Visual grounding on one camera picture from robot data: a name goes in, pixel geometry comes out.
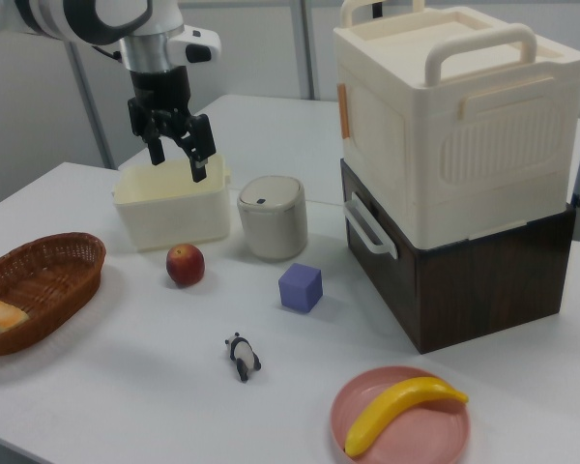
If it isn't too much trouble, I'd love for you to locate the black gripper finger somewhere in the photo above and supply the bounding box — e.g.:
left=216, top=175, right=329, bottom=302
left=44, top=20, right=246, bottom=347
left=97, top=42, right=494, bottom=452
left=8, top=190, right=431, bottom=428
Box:
left=147, top=133, right=167, bottom=166
left=180, top=113, right=218, bottom=184

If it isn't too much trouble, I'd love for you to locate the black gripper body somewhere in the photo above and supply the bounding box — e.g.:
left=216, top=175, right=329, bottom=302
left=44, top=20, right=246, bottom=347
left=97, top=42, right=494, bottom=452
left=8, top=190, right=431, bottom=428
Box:
left=127, top=65, right=194, bottom=142

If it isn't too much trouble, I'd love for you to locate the small cream trash can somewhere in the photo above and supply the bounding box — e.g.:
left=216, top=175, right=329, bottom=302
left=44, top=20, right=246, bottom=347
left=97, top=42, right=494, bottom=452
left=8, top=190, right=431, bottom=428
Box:
left=236, top=176, right=309, bottom=263

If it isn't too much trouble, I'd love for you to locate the cream plastic open box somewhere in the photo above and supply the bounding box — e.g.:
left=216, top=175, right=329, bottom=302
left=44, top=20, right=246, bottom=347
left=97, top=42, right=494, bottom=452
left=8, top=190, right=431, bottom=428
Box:
left=112, top=154, right=234, bottom=252

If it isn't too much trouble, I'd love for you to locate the red apple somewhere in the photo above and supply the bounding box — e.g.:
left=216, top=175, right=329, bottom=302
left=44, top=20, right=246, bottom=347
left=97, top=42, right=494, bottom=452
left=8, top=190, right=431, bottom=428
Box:
left=165, top=244, right=206, bottom=288

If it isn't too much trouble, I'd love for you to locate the copper cabinet latch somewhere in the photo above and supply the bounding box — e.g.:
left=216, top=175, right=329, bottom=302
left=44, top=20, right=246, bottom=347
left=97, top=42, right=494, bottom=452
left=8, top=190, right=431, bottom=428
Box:
left=336, top=82, right=352, bottom=141

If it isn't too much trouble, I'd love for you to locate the brown wicker basket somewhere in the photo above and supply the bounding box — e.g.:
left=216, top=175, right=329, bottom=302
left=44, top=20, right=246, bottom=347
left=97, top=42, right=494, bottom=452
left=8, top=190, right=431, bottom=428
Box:
left=0, top=232, right=107, bottom=358

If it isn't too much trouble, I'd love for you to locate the purple foam cube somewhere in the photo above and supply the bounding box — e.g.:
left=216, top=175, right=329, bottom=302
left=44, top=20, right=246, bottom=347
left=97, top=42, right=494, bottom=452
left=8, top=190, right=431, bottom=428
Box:
left=277, top=263, right=324, bottom=315

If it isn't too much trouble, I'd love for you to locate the panda figurine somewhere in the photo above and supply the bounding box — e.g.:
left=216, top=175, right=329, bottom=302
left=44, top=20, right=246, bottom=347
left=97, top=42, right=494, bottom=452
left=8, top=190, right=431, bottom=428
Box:
left=224, top=332, right=263, bottom=383

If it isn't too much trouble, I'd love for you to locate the golden bread loaf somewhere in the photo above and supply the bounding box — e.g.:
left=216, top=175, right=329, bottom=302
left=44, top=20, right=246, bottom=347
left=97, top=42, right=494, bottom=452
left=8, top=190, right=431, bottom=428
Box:
left=0, top=299, right=31, bottom=337

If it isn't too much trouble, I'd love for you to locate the cream plastic storage cabinet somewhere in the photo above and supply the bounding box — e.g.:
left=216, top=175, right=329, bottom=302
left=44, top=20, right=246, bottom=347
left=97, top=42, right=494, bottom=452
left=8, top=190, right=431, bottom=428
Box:
left=332, top=0, right=580, bottom=250

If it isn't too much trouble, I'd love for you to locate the dark brown wooden drawer box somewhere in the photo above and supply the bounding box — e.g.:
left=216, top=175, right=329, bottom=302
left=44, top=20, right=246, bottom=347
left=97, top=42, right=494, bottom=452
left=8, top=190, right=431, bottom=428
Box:
left=339, top=159, right=577, bottom=356

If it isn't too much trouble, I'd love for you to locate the yellow banana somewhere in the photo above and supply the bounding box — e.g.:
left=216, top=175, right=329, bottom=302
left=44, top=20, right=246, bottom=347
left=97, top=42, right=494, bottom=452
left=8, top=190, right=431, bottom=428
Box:
left=343, top=376, right=470, bottom=458

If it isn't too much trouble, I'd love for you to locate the pink plate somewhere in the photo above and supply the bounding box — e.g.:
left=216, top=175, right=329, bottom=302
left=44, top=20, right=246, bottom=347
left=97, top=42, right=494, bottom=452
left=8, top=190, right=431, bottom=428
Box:
left=330, top=365, right=473, bottom=464

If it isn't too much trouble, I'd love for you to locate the white drawer handle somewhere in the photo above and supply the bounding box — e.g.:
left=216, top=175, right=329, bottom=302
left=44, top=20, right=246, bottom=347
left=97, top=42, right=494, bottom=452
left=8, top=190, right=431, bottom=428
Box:
left=342, top=190, right=400, bottom=260

